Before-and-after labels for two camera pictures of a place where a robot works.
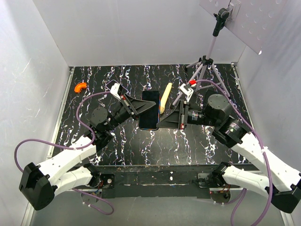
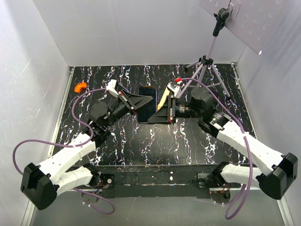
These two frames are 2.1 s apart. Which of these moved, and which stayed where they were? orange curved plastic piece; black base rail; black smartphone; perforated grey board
Moved: black smartphone
Stayed: orange curved plastic piece; black base rail; perforated grey board
